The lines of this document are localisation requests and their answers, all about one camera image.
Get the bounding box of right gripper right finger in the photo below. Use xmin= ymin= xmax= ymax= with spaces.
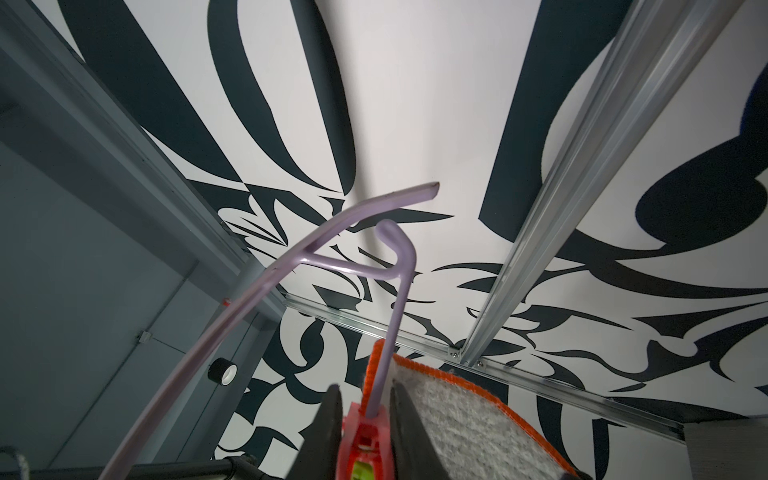
xmin=389 ymin=381 xmax=449 ymax=480

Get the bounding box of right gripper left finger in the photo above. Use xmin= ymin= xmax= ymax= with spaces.
xmin=285 ymin=384 xmax=343 ymax=480

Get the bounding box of grey orange-edged insole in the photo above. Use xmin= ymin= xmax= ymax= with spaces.
xmin=382 ymin=355 xmax=583 ymax=479

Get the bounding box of lilac round clip hanger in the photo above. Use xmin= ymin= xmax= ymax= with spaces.
xmin=98 ymin=181 xmax=441 ymax=480

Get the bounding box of black garment rack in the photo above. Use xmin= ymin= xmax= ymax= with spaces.
xmin=27 ymin=457 xmax=273 ymax=480

